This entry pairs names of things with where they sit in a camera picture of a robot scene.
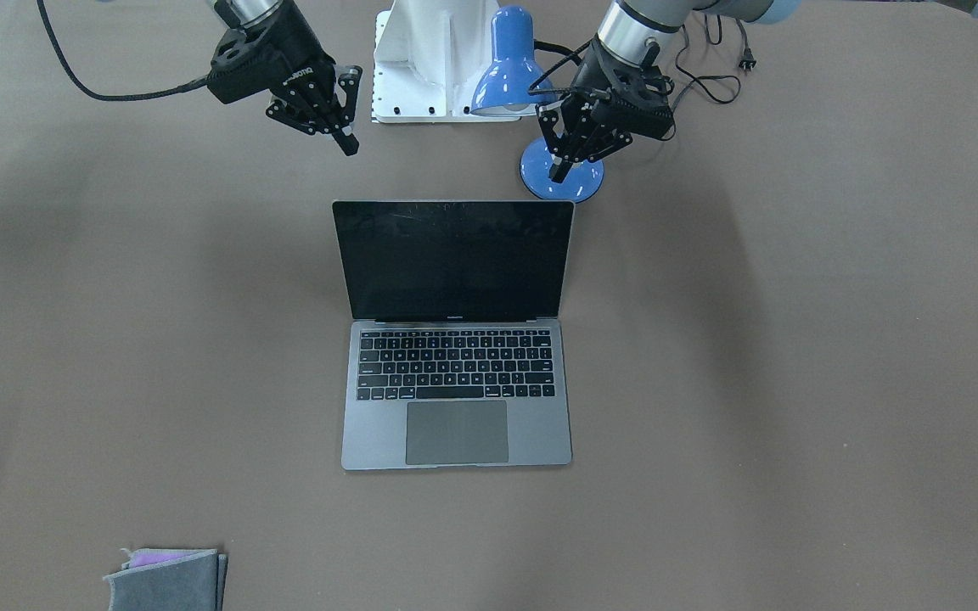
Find grey folded cloth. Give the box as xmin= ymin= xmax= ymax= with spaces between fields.
xmin=104 ymin=548 xmax=228 ymax=610

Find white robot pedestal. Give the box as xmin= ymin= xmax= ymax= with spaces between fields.
xmin=370 ymin=1 xmax=516 ymax=124

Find blue desk lamp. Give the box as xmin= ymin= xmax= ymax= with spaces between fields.
xmin=470 ymin=5 xmax=604 ymax=204

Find grey laptop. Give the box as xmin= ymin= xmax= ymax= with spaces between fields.
xmin=331 ymin=199 xmax=575 ymax=472

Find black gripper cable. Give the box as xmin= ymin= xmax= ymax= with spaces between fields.
xmin=36 ymin=0 xmax=211 ymax=103

